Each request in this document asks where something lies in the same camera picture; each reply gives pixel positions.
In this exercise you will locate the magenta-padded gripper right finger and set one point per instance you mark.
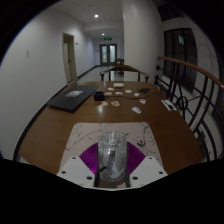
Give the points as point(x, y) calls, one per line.
point(148, 170)

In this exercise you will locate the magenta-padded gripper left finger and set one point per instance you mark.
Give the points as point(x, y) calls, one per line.
point(75, 170)

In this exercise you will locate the transparent computer mouse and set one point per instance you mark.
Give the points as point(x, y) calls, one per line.
point(112, 155)

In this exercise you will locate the white marble-print mouse pad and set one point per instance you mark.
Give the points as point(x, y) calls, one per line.
point(83, 133)

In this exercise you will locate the white rectangular tag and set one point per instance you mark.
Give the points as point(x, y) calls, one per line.
point(136, 110)

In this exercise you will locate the white card with dark print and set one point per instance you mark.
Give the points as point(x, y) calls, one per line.
point(169, 105)

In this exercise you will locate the red and white tag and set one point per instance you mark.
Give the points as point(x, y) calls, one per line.
point(143, 101)

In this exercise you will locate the small beige tag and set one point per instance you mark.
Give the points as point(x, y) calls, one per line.
point(104, 103)
point(115, 103)

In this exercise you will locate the closed black laptop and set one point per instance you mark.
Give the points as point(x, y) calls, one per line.
point(71, 97)

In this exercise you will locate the small white tag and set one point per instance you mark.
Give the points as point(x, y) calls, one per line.
point(118, 93)
point(128, 91)
point(136, 94)

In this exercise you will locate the dark metal railing wooden handrail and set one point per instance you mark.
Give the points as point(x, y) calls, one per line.
point(196, 110)

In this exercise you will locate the small black box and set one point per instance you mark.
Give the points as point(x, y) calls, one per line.
point(98, 96)

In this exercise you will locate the small white box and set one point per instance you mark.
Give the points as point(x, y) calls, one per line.
point(118, 85)

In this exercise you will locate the wooden armchair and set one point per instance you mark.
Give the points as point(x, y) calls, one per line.
point(125, 69)

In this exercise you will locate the beige side door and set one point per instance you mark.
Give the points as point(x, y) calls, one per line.
point(69, 58)

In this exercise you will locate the dark wooden chair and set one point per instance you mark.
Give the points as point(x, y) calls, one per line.
point(120, 61)

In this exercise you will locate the dark window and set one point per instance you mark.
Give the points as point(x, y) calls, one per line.
point(180, 56)

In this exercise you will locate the glass double door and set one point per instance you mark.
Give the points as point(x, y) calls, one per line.
point(108, 54)

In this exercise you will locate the green exit sign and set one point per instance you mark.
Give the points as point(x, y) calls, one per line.
point(107, 38)

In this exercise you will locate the white wall switch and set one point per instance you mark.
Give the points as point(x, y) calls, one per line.
point(27, 53)

